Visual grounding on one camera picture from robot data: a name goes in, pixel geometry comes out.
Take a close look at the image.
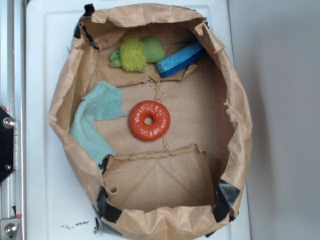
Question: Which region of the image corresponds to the blue sponge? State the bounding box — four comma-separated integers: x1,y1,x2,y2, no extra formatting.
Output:
156,41,206,78

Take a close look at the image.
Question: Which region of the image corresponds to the black mounting bracket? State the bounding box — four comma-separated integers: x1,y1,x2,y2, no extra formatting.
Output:
0,105,16,184

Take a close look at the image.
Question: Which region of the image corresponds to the light blue cloth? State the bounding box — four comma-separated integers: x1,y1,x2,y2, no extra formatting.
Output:
70,81,127,165

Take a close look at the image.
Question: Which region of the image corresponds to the green plush toy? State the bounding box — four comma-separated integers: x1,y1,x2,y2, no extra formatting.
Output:
109,36,166,73

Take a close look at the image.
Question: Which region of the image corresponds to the brown paper bag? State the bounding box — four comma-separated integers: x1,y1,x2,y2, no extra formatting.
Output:
48,3,253,240

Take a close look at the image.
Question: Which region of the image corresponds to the orange toy donut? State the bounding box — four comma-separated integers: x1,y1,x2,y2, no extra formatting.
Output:
128,100,171,142

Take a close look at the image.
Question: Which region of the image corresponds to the aluminium frame rail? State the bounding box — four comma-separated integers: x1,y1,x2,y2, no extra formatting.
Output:
0,0,27,240

